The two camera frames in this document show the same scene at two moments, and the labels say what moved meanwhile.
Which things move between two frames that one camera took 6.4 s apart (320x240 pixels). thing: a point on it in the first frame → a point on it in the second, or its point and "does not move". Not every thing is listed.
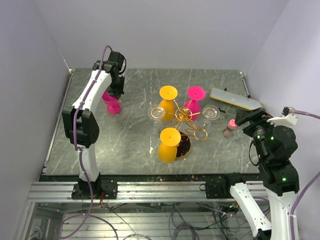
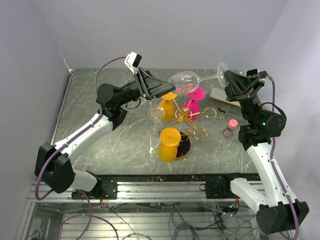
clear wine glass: x=210 y=112 → x=186 y=82
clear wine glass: x=155 y=113 does not move
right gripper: x=243 y=116 → x=238 y=84
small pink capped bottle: x=232 y=125 does not move
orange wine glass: x=170 y=137 does not move
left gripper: x=117 y=93 → x=155 y=87
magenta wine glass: x=192 y=107 does not move
